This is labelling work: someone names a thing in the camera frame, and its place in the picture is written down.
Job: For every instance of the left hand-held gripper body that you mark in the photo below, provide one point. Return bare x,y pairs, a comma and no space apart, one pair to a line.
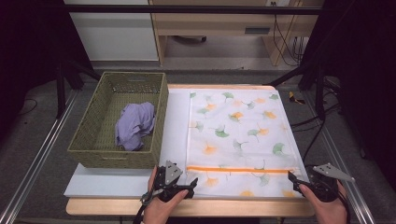
171,172

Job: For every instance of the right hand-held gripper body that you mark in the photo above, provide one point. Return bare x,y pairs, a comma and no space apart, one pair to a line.
327,186

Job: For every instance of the purple garment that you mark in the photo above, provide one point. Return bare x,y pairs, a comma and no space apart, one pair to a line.
134,124

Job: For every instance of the leaf print mesh laundry bag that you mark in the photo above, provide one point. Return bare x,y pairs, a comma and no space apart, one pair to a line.
243,124

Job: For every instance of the green woven basket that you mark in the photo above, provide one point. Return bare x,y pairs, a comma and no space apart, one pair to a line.
102,133

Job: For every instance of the person's right hand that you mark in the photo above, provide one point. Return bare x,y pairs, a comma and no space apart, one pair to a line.
330,213

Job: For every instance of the person's left hand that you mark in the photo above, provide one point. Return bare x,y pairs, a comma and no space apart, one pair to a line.
157,213

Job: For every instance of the pale blue board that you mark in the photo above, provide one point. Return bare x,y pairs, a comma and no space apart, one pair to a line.
124,183

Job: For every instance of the yellow and black tool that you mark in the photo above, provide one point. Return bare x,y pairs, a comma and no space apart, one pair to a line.
292,97

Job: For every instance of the black metal stand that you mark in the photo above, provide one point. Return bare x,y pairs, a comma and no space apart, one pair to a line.
60,93
319,93

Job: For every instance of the black curtain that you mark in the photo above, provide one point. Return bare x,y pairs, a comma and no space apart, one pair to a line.
28,46
367,62

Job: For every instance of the white cabinet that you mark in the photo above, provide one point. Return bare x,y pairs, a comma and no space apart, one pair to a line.
115,37

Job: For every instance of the light wooden desk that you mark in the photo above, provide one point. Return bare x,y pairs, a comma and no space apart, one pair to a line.
218,25

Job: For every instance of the black horizontal metal bar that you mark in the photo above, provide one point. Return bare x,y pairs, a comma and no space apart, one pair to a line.
186,9

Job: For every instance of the aluminium rail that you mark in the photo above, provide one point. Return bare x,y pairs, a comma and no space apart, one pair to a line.
39,155
358,202

